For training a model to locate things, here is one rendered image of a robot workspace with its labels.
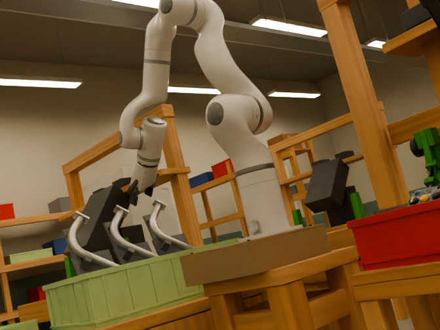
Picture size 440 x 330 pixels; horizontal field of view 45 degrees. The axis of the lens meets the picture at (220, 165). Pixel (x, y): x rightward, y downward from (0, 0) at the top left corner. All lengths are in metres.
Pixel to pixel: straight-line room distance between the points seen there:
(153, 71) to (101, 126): 7.60
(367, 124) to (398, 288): 1.24
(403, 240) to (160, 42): 1.03
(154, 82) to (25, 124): 7.02
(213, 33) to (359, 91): 0.90
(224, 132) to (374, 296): 0.60
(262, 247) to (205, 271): 0.20
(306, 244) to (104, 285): 0.64
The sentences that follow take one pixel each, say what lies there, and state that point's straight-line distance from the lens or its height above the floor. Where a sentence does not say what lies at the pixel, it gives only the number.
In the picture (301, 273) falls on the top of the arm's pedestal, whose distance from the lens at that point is 1.38.
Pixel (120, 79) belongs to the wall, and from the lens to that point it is 9.99.
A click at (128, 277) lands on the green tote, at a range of 1.76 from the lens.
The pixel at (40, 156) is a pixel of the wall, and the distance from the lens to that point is 8.69.
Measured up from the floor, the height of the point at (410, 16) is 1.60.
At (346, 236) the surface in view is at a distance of 1.71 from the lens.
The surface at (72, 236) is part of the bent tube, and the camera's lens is 2.01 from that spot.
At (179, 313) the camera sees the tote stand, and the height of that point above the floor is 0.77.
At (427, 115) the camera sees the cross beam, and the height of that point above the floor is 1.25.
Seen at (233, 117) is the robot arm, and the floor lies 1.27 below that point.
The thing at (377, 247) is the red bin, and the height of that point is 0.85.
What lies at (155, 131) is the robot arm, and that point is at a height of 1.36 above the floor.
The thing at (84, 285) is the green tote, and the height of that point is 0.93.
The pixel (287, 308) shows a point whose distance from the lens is 1.35.
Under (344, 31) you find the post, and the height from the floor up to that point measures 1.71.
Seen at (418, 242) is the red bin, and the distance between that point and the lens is 1.20.
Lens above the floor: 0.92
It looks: 9 degrees up
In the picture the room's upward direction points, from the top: 14 degrees counter-clockwise
